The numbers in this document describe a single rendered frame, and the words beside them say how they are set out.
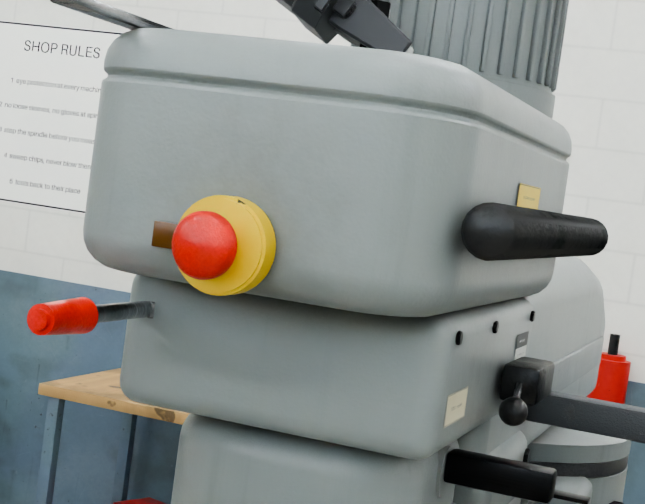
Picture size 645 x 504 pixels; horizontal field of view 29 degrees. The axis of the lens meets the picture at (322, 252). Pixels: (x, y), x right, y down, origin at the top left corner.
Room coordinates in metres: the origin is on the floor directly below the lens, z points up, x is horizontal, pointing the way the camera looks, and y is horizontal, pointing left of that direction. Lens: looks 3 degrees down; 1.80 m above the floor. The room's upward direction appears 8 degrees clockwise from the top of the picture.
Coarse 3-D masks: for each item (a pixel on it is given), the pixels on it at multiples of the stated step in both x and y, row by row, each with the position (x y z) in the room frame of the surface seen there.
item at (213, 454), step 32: (192, 416) 0.94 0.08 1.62; (192, 448) 0.92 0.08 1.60; (224, 448) 0.90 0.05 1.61; (256, 448) 0.89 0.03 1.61; (288, 448) 0.89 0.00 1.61; (320, 448) 0.88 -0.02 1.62; (352, 448) 0.88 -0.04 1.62; (448, 448) 0.95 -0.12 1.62; (192, 480) 0.91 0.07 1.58; (224, 480) 0.90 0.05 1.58; (256, 480) 0.89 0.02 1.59; (288, 480) 0.88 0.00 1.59; (320, 480) 0.87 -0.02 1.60; (352, 480) 0.87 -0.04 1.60; (384, 480) 0.87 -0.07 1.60; (416, 480) 0.89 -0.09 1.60
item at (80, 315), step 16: (48, 304) 0.76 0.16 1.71; (64, 304) 0.77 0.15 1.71; (80, 304) 0.79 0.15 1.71; (112, 304) 0.84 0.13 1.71; (128, 304) 0.85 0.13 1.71; (144, 304) 0.87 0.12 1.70; (32, 320) 0.76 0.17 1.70; (48, 320) 0.75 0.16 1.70; (64, 320) 0.76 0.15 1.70; (80, 320) 0.78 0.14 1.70; (96, 320) 0.80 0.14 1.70; (112, 320) 0.83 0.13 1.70
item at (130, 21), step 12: (60, 0) 0.75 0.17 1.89; (72, 0) 0.75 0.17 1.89; (84, 0) 0.76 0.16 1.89; (96, 0) 0.77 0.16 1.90; (84, 12) 0.78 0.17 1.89; (96, 12) 0.78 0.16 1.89; (108, 12) 0.78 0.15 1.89; (120, 12) 0.80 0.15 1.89; (120, 24) 0.82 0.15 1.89; (132, 24) 0.82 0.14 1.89; (144, 24) 0.83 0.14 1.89; (156, 24) 0.85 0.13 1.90
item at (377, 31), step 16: (352, 0) 0.94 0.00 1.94; (368, 0) 0.94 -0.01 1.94; (336, 16) 0.94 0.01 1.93; (352, 16) 0.94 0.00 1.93; (368, 16) 0.94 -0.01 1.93; (384, 16) 0.94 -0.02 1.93; (352, 32) 0.94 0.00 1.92; (368, 32) 0.94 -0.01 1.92; (384, 32) 0.94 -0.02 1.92; (400, 32) 0.94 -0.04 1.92; (384, 48) 0.94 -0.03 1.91; (400, 48) 0.94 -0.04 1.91
